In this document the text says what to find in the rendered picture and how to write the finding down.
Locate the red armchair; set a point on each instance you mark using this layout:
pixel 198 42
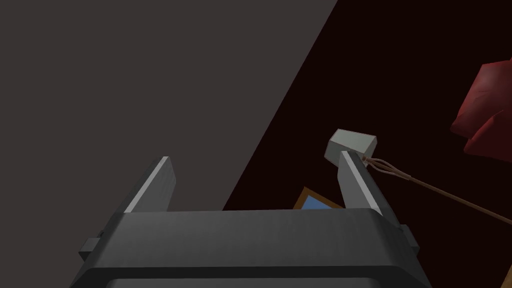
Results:
pixel 486 112

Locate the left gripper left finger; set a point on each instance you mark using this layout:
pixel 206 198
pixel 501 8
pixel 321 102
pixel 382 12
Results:
pixel 154 188

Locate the blue picture with wooden frame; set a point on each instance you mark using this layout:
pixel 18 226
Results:
pixel 316 202

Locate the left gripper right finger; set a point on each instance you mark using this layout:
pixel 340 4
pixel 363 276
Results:
pixel 358 188

